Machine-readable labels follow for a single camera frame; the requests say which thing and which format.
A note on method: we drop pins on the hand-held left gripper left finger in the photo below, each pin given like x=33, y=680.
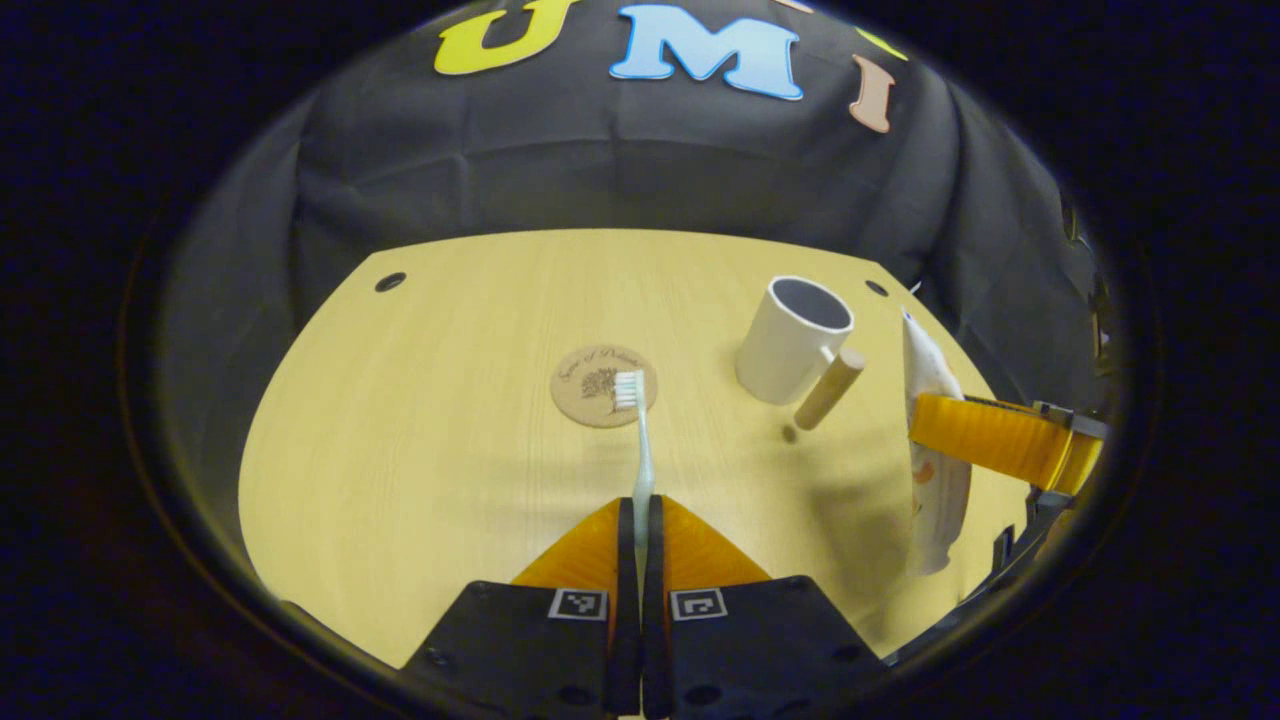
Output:
x=625, y=600

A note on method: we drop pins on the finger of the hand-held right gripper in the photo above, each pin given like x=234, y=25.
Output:
x=990, y=435

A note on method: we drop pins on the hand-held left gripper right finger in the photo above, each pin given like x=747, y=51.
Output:
x=655, y=600

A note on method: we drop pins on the white toothpaste tube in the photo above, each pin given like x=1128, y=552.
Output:
x=925, y=365

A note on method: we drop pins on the pale green toothbrush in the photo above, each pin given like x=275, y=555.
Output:
x=643, y=470

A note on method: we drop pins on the round wooden coaster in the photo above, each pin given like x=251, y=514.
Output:
x=582, y=385

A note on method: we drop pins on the black backdrop cloth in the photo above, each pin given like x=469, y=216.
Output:
x=640, y=170

